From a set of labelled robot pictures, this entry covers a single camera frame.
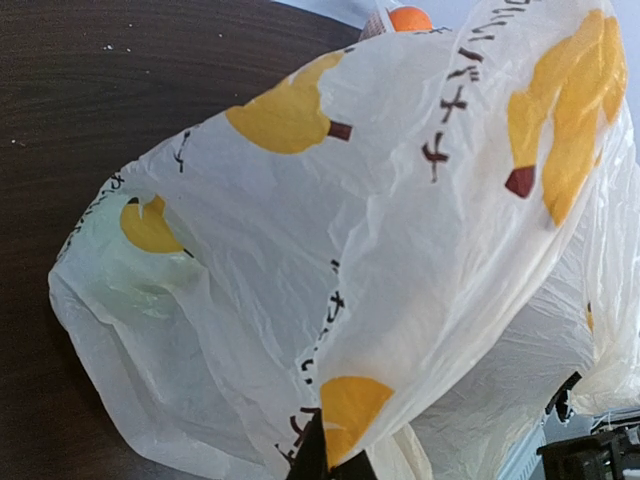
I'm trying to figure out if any orange in basket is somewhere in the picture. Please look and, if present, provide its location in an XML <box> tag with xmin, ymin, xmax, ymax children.
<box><xmin>388</xmin><ymin>6</ymin><xmax>433</xmax><ymax>32</ymax></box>

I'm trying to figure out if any beige plastic bag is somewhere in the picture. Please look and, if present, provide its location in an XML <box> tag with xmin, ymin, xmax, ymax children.
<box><xmin>48</xmin><ymin>1</ymin><xmax>639</xmax><ymax>479</ymax></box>

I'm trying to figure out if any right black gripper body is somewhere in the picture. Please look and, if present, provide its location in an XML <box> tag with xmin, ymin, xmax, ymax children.
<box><xmin>535</xmin><ymin>370</ymin><xmax>640</xmax><ymax>480</ymax></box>

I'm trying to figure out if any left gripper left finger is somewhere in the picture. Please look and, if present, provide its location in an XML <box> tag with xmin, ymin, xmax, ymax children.
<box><xmin>286</xmin><ymin>412</ymin><xmax>330</xmax><ymax>480</ymax></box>

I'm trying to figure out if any white plastic basket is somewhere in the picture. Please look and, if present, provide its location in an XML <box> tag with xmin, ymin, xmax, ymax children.
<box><xmin>358</xmin><ymin>7</ymin><xmax>394</xmax><ymax>41</ymax></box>

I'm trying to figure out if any aluminium front rail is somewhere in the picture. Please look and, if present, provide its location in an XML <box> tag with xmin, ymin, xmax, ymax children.
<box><xmin>492</xmin><ymin>407</ymin><xmax>640</xmax><ymax>480</ymax></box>

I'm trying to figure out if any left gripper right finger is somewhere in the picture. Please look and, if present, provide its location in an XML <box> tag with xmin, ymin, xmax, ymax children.
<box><xmin>329</xmin><ymin>451</ymin><xmax>375</xmax><ymax>480</ymax></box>

